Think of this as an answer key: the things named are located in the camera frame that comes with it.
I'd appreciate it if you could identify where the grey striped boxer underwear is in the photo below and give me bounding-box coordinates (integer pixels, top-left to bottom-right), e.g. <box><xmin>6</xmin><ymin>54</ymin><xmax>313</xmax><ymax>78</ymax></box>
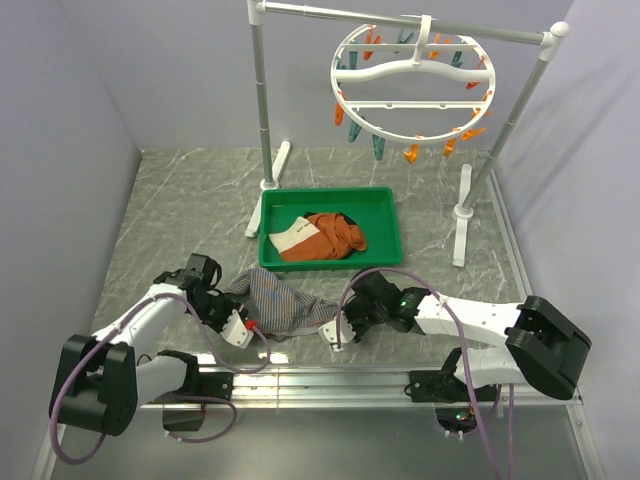
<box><xmin>223</xmin><ymin>268</ymin><xmax>338</xmax><ymax>338</ymax></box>

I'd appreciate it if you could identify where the teal clothes peg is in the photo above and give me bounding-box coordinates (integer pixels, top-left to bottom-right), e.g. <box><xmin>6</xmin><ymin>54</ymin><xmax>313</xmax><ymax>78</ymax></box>
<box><xmin>346</xmin><ymin>50</ymin><xmax>359</xmax><ymax>70</ymax></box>
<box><xmin>347</xmin><ymin>120</ymin><xmax>362</xmax><ymax>143</ymax></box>
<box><xmin>372</xmin><ymin>134</ymin><xmax>386</xmax><ymax>161</ymax></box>

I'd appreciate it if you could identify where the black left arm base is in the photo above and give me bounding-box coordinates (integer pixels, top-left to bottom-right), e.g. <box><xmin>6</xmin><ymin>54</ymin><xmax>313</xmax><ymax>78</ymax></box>
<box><xmin>159</xmin><ymin>372</ymin><xmax>235</xmax><ymax>404</ymax></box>

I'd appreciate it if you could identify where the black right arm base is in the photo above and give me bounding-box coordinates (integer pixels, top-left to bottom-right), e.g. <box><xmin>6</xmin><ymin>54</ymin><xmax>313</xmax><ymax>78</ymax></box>
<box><xmin>403</xmin><ymin>347</ymin><xmax>470</xmax><ymax>404</ymax></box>

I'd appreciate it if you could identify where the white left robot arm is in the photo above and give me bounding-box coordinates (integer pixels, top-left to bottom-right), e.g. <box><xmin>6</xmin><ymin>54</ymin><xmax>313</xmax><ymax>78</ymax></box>
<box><xmin>49</xmin><ymin>254</ymin><xmax>253</xmax><ymax>436</ymax></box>

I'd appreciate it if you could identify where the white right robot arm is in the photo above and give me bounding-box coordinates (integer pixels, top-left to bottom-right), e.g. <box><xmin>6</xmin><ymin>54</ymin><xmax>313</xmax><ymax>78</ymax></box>
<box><xmin>320</xmin><ymin>267</ymin><xmax>592</xmax><ymax>403</ymax></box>

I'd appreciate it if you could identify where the orange white underwear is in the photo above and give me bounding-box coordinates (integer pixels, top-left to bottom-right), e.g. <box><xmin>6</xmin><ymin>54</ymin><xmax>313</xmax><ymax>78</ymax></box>
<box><xmin>268</xmin><ymin>212</ymin><xmax>368</xmax><ymax>262</ymax></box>

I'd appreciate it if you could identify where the white round clip hanger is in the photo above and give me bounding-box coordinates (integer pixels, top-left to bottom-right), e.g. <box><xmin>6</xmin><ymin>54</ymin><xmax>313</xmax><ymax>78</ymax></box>
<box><xmin>330</xmin><ymin>16</ymin><xmax>497</xmax><ymax>146</ymax></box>

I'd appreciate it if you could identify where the green plastic tray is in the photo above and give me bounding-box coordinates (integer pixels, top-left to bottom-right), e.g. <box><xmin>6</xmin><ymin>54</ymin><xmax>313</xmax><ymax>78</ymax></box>
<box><xmin>259</xmin><ymin>187</ymin><xmax>404</xmax><ymax>272</ymax></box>

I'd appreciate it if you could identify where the white grey drying rack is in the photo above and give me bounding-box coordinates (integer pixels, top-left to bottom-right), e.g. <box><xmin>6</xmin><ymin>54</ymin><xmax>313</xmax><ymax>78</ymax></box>
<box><xmin>247</xmin><ymin>1</ymin><xmax>570</xmax><ymax>268</ymax></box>

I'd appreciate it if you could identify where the orange clothes peg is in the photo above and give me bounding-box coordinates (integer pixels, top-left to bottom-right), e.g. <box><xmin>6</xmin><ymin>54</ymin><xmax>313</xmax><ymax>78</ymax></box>
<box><xmin>443</xmin><ymin>138</ymin><xmax>457</xmax><ymax>157</ymax></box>
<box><xmin>363</xmin><ymin>25</ymin><xmax>381</xmax><ymax>61</ymax></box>
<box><xmin>461</xmin><ymin>127</ymin><xmax>487</xmax><ymax>141</ymax></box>
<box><xmin>403</xmin><ymin>144</ymin><xmax>420</xmax><ymax>165</ymax></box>
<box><xmin>334</xmin><ymin>102</ymin><xmax>344</xmax><ymax>126</ymax></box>

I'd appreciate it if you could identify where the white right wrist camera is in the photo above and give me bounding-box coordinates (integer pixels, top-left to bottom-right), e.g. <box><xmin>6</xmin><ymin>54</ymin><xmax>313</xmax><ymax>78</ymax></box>
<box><xmin>317</xmin><ymin>318</ymin><xmax>355</xmax><ymax>353</ymax></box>

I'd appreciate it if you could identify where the aluminium mounting rail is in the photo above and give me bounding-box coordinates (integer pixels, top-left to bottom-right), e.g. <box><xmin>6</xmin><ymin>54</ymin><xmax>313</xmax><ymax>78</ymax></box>
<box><xmin>134</xmin><ymin>363</ymin><xmax>584</xmax><ymax>410</ymax></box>

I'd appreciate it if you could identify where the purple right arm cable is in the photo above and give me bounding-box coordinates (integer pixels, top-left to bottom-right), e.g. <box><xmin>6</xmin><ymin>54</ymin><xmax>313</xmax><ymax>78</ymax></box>
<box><xmin>333</xmin><ymin>267</ymin><xmax>516</xmax><ymax>480</ymax></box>

